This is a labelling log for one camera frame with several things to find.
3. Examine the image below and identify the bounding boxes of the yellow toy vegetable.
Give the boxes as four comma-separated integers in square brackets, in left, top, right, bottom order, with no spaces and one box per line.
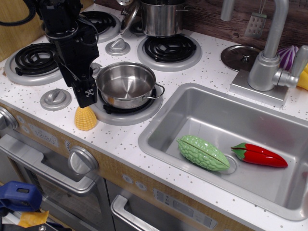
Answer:
[297,65,308,90]

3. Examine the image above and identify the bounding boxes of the silver stove knob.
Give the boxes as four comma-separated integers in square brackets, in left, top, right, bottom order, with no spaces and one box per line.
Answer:
[40,89,72,111]
[105,38,130,56]
[90,63,103,77]

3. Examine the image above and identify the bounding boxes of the green toy bitter gourd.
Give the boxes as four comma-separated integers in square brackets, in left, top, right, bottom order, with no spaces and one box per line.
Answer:
[177,135,230,171]

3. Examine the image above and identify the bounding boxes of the black cable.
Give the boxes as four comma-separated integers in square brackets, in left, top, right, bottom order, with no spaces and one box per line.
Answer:
[0,0,39,26]

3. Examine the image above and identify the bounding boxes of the small steel pan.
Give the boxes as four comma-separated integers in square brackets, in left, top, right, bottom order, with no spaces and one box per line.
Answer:
[96,62,165,109]

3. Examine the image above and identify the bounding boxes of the yellow toy corn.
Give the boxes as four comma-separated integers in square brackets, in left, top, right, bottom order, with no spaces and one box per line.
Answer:
[74,106,97,131]

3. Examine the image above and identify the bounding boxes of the back right black burner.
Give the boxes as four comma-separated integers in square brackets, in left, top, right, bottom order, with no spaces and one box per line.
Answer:
[137,35,202,72]

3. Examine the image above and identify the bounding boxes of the silver stove knob back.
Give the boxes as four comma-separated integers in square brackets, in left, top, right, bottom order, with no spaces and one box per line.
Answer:
[105,38,130,56]

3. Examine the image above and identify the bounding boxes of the silver sink basin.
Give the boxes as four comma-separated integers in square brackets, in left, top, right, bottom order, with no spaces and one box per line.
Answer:
[138,83,308,221]

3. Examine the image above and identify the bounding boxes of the yellow cloth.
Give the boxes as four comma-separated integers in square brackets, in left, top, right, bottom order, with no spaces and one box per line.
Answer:
[18,211,49,228]

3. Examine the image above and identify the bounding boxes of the back left black burner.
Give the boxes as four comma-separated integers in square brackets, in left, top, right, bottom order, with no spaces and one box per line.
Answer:
[81,11,120,43]

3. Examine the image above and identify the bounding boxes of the silver stove knob middle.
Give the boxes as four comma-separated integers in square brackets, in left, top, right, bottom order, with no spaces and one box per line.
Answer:
[90,63,103,77]

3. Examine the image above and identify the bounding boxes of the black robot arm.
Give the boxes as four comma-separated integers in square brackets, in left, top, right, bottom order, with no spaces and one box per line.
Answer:
[37,0,99,108]

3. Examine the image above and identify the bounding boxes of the silver oven dial left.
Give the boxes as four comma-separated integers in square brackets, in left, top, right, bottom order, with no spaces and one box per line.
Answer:
[0,107,19,130]

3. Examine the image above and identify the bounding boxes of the silver stove knob front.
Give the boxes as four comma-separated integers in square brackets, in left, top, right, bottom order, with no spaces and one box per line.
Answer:
[40,89,72,111]

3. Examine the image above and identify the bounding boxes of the flat steel lid on counter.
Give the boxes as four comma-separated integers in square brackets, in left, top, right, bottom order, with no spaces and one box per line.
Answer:
[220,45,261,72]

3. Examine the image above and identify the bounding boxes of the purple toy onion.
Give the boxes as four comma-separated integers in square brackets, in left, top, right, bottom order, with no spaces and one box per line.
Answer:
[277,45,299,71]

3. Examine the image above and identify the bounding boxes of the silver oven dial centre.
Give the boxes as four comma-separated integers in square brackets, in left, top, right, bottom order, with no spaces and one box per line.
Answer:
[68,145,99,175]

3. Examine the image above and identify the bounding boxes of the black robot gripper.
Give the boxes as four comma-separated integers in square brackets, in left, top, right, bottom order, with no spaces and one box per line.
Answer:
[44,18,99,108]

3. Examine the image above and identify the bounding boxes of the tall steel stock pot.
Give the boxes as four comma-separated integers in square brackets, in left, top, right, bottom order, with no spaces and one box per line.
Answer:
[141,0,193,37]

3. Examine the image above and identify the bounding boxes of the blue clamp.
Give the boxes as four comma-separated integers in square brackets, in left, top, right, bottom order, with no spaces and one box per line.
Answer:
[0,181,42,212]

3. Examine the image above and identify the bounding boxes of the silver oven dial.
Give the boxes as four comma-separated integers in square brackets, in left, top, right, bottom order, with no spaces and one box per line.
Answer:
[0,107,19,130]
[68,145,99,175]

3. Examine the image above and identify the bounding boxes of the front left black burner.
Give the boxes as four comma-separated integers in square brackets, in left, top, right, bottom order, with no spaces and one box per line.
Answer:
[4,43,62,86]

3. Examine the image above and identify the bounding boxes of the red toy chili pepper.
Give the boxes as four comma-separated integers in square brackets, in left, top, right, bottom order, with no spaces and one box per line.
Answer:
[231,142,288,167]

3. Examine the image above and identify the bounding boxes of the silver dishwasher door handle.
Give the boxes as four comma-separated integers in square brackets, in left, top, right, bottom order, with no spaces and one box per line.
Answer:
[110,195,157,231]

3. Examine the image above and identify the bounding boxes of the steel pot lid leaning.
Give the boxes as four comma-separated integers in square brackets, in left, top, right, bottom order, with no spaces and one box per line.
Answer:
[119,0,140,35]

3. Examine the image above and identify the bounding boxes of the silver oven door handle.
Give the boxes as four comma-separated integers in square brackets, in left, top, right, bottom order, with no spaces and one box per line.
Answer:
[0,135,96,196]

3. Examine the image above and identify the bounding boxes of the front right black burner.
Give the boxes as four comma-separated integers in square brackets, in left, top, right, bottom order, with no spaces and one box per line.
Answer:
[90,93,163,126]

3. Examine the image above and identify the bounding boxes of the black burner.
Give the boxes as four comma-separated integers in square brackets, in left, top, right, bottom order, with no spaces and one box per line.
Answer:
[81,11,120,43]
[4,43,62,86]
[137,35,202,72]
[90,93,163,126]

